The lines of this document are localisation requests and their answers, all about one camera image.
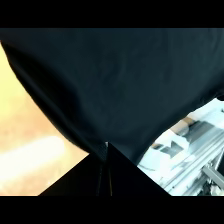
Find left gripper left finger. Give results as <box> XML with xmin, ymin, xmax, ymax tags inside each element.
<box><xmin>38</xmin><ymin>147</ymin><xmax>108</xmax><ymax>197</ymax></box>

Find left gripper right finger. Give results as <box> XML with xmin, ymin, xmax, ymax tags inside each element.
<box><xmin>106</xmin><ymin>142</ymin><xmax>172</xmax><ymax>197</ymax></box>

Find black garment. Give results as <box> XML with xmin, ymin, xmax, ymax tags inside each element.
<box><xmin>0</xmin><ymin>27</ymin><xmax>224</xmax><ymax>166</ymax></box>

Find silver frame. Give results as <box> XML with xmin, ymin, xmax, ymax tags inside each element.
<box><xmin>137</xmin><ymin>99</ymin><xmax>224</xmax><ymax>197</ymax></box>

